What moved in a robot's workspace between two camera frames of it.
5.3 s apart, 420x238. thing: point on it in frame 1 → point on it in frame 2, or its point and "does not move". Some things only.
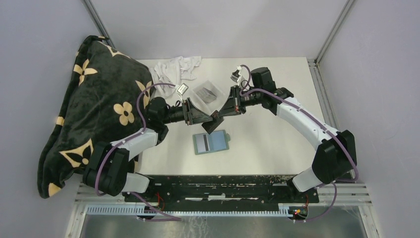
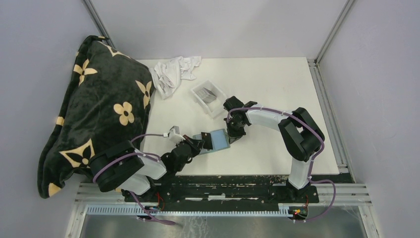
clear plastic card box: [207, 97] does not move
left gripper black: [192, 115] → [196, 145]
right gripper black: [232, 106] → [233, 135]
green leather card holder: [216, 141] does not move
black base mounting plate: [223, 189] does not move
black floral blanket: [105, 102] does not move
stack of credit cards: [206, 95] does not move
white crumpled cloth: [175, 70] does not move
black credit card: [210, 126] → [207, 143]
